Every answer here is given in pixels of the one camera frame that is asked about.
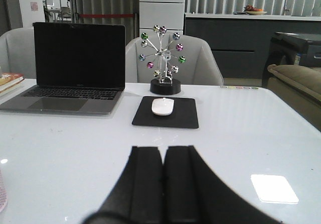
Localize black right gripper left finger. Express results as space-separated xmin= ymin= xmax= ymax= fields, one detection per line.
xmin=83 ymin=147 xmax=163 ymax=223

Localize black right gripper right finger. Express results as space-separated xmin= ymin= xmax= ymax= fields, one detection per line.
xmin=164 ymin=146 xmax=278 ymax=223

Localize pink mesh pen holder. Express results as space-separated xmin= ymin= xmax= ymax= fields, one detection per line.
xmin=0 ymin=172 xmax=8 ymax=212

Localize black mouse pad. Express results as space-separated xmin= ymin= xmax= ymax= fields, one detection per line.
xmin=132 ymin=96 xmax=199 ymax=129

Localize white computer mouse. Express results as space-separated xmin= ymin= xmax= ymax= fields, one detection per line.
xmin=151 ymin=97 xmax=175 ymax=116

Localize colored sticker strip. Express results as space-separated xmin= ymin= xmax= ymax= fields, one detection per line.
xmin=220 ymin=86 xmax=259 ymax=90

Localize grey open laptop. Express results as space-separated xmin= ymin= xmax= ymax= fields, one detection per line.
xmin=1 ymin=22 xmax=125 ymax=115

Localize ferris wheel desk toy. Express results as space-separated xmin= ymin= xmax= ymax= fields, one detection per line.
xmin=138 ymin=25 xmax=181 ymax=95

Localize brown sofa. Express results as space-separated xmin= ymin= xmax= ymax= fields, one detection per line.
xmin=267 ymin=64 xmax=320 ymax=130

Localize dark kitchen counter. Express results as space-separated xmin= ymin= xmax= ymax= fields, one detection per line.
xmin=184 ymin=13 xmax=320 ymax=79

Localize black side cabinet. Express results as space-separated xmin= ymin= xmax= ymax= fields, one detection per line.
xmin=262 ymin=32 xmax=320 ymax=87

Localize orange cover book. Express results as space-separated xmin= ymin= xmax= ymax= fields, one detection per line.
xmin=1 ymin=73 xmax=25 ymax=96

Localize red barrier belt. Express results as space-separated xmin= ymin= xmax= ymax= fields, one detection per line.
xmin=78 ymin=14 xmax=135 ymax=19

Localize white refrigerator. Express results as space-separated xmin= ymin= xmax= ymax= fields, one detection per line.
xmin=139 ymin=0 xmax=185 ymax=34

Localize fruit bowl on counter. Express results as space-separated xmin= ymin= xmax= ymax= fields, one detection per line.
xmin=244 ymin=5 xmax=267 ymax=16

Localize grey left armchair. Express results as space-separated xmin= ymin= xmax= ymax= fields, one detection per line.
xmin=1 ymin=27 xmax=36 ymax=79

